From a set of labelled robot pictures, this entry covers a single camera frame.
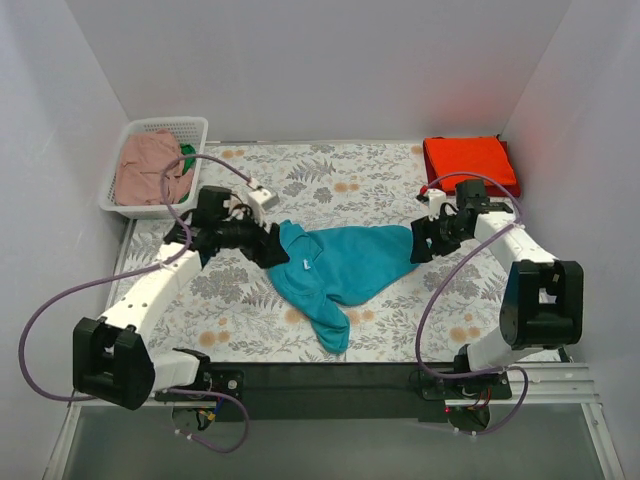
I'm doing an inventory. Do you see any teal t-shirt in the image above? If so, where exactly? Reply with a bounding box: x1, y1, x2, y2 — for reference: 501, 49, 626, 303
267, 220, 417, 354

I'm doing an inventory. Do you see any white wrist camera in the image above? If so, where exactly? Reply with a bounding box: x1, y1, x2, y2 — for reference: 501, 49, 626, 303
246, 187, 279, 224
416, 186, 447, 219

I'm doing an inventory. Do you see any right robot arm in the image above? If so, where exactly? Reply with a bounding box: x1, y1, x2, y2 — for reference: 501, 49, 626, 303
411, 172, 584, 398

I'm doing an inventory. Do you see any green garment in basket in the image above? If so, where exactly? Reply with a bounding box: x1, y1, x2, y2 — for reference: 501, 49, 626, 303
179, 143, 196, 203

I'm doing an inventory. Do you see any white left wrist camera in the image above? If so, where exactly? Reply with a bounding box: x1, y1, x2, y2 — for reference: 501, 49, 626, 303
246, 187, 279, 224

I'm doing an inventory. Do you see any pink crumpled garment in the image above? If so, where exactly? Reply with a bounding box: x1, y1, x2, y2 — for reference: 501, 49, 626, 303
114, 129, 184, 206

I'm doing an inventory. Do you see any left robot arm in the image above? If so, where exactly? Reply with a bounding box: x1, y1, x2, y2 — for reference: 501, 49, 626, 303
72, 186, 289, 410

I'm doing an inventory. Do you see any aluminium frame rail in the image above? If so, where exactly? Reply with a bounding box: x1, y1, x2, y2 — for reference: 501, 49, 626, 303
69, 363, 600, 407

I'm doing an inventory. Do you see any folded dark red t-shirt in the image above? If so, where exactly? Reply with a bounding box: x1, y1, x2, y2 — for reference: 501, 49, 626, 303
432, 137, 517, 187

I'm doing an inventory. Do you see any floral patterned table mat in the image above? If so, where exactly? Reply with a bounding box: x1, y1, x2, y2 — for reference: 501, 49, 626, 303
97, 141, 571, 364

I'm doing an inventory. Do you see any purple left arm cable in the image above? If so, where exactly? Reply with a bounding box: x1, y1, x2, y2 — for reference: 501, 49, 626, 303
18, 153, 261, 454

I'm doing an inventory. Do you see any folded orange t-shirt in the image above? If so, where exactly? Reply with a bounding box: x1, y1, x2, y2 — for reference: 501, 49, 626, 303
423, 136, 521, 197

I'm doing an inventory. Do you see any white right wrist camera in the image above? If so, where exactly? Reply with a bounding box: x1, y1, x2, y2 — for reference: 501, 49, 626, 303
416, 186, 447, 219

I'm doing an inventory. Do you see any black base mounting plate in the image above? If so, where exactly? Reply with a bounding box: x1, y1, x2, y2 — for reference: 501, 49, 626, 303
155, 362, 512, 422

